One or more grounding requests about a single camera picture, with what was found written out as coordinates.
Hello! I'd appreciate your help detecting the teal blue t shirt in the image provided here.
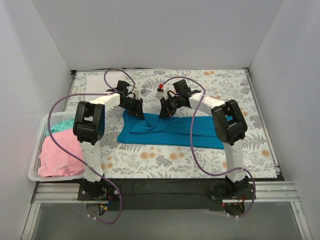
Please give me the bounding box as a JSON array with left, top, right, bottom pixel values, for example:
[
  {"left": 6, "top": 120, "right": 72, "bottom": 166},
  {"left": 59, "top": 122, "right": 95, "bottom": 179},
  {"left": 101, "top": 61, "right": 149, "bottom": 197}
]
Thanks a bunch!
[{"left": 117, "top": 112, "right": 224, "bottom": 150}]

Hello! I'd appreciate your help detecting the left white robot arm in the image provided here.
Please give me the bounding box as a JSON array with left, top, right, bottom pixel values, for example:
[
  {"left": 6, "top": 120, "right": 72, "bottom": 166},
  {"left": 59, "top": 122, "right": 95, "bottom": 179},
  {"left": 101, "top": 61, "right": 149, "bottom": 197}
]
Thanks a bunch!
[{"left": 73, "top": 80, "right": 145, "bottom": 199}]

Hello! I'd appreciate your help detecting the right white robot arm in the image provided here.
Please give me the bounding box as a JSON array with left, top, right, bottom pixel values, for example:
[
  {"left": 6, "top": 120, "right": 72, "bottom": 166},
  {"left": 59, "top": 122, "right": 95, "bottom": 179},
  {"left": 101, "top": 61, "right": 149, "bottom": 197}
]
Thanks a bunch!
[{"left": 157, "top": 79, "right": 249, "bottom": 198}]

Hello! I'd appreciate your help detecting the folded white t shirt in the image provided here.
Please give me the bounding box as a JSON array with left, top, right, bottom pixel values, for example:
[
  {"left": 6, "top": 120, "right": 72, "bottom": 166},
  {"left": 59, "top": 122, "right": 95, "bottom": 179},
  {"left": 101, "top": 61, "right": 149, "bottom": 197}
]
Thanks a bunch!
[{"left": 85, "top": 71, "right": 124, "bottom": 94}]

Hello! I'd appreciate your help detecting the floral patterned table cloth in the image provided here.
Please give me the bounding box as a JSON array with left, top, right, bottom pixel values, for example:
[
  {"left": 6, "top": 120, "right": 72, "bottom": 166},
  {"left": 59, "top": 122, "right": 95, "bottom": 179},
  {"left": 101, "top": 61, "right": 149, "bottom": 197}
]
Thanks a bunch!
[{"left": 66, "top": 69, "right": 280, "bottom": 179}]

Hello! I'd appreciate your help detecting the mint green t shirt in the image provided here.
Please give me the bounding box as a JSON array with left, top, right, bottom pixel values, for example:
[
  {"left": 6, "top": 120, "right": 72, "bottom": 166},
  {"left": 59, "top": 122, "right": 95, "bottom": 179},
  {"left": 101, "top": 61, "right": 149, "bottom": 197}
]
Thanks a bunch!
[{"left": 50, "top": 119, "right": 75, "bottom": 134}]

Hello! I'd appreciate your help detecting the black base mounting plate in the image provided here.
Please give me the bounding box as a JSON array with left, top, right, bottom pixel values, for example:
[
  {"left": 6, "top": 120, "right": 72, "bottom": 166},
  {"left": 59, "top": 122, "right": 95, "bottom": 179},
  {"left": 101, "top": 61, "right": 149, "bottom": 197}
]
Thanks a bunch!
[{"left": 77, "top": 178, "right": 254, "bottom": 211}]

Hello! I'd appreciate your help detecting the pink t shirt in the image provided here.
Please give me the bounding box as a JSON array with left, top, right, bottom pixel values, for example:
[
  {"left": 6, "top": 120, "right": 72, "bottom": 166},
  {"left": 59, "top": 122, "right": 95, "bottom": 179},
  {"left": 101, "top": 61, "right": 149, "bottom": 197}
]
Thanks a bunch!
[{"left": 38, "top": 129, "right": 85, "bottom": 178}]

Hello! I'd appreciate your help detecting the white plastic laundry basket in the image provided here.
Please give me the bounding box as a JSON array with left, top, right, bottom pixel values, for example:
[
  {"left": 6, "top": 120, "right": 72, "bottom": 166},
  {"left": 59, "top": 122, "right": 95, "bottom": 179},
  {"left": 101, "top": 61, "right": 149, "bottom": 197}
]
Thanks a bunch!
[{"left": 28, "top": 111, "right": 84, "bottom": 183}]

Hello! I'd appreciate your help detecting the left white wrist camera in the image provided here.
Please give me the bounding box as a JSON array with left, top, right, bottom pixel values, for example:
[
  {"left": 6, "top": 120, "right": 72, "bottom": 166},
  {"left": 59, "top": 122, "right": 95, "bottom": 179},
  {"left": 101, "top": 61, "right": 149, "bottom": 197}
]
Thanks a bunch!
[{"left": 132, "top": 88, "right": 146, "bottom": 100}]

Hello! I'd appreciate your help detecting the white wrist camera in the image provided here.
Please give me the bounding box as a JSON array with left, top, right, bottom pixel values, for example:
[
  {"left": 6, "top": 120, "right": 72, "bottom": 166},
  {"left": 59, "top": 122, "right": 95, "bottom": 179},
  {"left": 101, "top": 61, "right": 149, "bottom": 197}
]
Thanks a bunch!
[
  {"left": 132, "top": 88, "right": 146, "bottom": 100},
  {"left": 157, "top": 84, "right": 170, "bottom": 100}
]

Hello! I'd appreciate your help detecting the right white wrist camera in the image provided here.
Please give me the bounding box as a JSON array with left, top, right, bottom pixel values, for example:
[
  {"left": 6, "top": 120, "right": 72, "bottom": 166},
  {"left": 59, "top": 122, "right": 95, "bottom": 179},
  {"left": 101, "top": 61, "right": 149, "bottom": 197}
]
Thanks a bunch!
[{"left": 157, "top": 84, "right": 170, "bottom": 100}]

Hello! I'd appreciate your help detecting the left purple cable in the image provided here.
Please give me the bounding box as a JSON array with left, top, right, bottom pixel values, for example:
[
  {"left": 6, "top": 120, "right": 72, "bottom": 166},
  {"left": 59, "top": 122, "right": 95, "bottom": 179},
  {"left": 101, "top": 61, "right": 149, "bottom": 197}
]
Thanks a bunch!
[{"left": 48, "top": 68, "right": 137, "bottom": 225}]

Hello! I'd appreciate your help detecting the purple cable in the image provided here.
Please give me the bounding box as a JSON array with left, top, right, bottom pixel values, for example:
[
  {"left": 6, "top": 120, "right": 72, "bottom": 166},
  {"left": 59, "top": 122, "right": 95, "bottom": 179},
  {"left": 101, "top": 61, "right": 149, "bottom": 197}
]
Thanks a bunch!
[
  {"left": 159, "top": 76, "right": 257, "bottom": 220},
  {"left": 48, "top": 68, "right": 137, "bottom": 225}
]

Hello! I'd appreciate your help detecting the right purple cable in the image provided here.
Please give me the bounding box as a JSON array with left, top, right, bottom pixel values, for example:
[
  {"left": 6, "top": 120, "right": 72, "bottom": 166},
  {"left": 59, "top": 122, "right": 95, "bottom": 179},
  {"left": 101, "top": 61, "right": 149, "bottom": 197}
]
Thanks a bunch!
[{"left": 159, "top": 76, "right": 257, "bottom": 220}]

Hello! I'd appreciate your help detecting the aluminium frame rail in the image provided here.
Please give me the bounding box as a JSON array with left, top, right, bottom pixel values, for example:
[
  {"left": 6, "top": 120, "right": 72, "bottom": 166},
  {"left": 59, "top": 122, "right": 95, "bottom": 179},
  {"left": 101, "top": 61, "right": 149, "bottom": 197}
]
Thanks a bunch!
[{"left": 31, "top": 181, "right": 300, "bottom": 204}]

